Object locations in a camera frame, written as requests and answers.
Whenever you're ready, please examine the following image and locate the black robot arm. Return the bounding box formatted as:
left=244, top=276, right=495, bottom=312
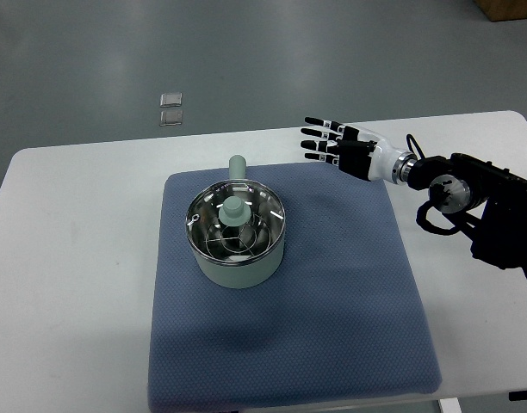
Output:
left=399, top=134, right=527, bottom=280

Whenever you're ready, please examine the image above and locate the blue fabric mat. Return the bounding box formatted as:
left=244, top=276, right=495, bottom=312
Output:
left=148, top=163, right=442, bottom=412

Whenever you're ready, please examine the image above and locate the sage green pot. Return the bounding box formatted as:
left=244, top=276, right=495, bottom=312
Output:
left=190, top=155, right=285, bottom=289

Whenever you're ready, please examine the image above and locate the floor socket plate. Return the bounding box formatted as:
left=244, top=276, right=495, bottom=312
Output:
left=159, top=109, right=183, bottom=126
left=159, top=92, right=183, bottom=108

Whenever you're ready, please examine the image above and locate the upper floor socket plate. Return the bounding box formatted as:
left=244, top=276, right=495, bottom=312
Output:
left=159, top=92, right=183, bottom=108

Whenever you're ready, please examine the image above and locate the brown cardboard box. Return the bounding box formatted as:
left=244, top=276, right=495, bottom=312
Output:
left=474, top=0, right=527, bottom=22

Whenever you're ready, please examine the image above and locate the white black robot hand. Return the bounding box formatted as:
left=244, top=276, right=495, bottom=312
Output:
left=301, top=117, right=417, bottom=184

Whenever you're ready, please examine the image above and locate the glass lid with green knob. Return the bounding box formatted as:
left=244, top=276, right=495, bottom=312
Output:
left=185, top=179, right=286, bottom=266

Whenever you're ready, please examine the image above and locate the lower floor socket plate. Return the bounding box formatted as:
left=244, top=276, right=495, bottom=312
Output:
left=159, top=109, right=183, bottom=126

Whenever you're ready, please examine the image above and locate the black table control panel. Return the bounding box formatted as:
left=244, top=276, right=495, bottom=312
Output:
left=509, top=391, right=527, bottom=401

